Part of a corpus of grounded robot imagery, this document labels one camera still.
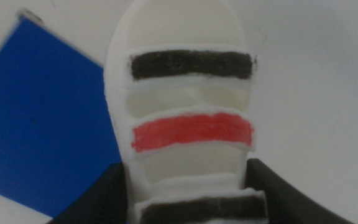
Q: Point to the blue rectangular mat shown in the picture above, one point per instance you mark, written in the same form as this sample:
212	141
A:
42	118

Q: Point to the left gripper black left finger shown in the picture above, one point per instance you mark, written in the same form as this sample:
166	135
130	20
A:
104	199

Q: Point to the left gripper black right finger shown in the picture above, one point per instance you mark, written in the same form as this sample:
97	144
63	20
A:
284	202

